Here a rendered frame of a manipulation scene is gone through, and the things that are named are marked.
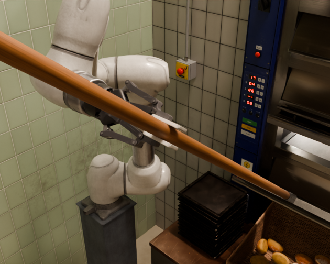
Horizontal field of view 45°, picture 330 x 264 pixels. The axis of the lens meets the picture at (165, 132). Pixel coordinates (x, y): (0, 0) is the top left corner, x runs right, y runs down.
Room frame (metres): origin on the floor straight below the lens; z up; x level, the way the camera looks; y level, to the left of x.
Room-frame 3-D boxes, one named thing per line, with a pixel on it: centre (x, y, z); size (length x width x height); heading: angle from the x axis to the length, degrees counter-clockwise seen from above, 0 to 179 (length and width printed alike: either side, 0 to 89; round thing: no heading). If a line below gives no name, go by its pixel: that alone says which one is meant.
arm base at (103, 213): (1.51, 0.31, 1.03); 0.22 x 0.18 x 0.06; 135
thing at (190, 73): (2.15, -0.12, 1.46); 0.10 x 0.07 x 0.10; 47
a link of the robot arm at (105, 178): (1.52, 0.29, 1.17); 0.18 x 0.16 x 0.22; 92
